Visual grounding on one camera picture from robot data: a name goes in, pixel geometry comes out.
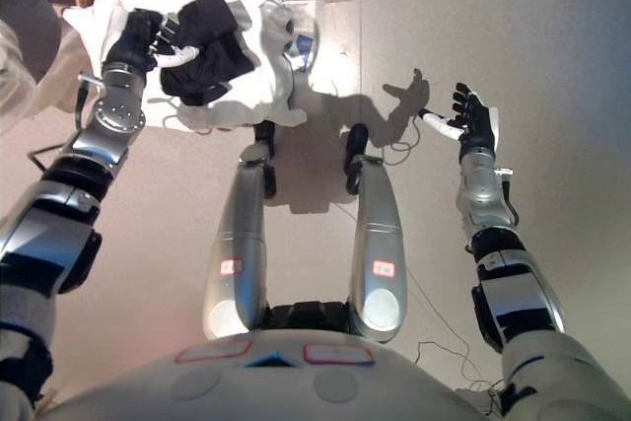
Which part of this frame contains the grey robot torso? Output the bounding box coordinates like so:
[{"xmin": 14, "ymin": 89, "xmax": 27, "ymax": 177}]
[{"xmin": 34, "ymin": 300, "xmax": 499, "ymax": 421}]

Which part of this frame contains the white laundry basket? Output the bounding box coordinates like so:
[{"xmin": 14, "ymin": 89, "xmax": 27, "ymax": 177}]
[{"xmin": 61, "ymin": 0, "xmax": 321, "ymax": 134}]

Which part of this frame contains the silver robot leg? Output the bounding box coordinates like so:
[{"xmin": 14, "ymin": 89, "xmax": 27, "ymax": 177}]
[
  {"xmin": 344, "ymin": 123, "xmax": 409, "ymax": 343},
  {"xmin": 201, "ymin": 119, "xmax": 277, "ymax": 341}
]

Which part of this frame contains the round washing machine door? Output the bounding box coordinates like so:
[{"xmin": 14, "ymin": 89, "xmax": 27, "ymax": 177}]
[{"xmin": 0, "ymin": 0, "xmax": 63, "ymax": 136}]

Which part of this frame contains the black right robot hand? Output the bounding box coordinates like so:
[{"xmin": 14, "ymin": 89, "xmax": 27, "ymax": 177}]
[{"xmin": 418, "ymin": 82, "xmax": 499, "ymax": 155}]

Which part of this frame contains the small blue white tag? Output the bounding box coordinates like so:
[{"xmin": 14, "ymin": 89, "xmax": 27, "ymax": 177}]
[{"xmin": 288, "ymin": 34, "xmax": 316, "ymax": 70}]

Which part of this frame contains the black garment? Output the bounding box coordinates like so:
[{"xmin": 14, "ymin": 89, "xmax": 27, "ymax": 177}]
[{"xmin": 160, "ymin": 0, "xmax": 260, "ymax": 107}]

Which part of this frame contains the silver right robot leg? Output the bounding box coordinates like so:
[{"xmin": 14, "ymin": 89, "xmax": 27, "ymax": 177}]
[{"xmin": 344, "ymin": 123, "xmax": 409, "ymax": 343}]

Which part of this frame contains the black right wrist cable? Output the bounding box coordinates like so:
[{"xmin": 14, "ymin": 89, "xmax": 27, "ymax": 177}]
[{"xmin": 494, "ymin": 168, "xmax": 520, "ymax": 228}]

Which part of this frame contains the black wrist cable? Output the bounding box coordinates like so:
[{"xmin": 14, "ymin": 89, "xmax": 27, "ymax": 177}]
[
  {"xmin": 494, "ymin": 168, "xmax": 520, "ymax": 228},
  {"xmin": 27, "ymin": 73, "xmax": 105, "ymax": 171}
]

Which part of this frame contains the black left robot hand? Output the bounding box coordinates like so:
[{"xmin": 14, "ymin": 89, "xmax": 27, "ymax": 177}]
[{"xmin": 102, "ymin": 9, "xmax": 201, "ymax": 75}]

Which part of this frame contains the silver left robot leg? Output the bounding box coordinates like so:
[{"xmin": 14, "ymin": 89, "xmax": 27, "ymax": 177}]
[{"xmin": 201, "ymin": 119, "xmax": 277, "ymax": 341}]

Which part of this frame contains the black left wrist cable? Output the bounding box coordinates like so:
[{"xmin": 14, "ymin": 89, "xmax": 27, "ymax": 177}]
[{"xmin": 27, "ymin": 73, "xmax": 105, "ymax": 171}]

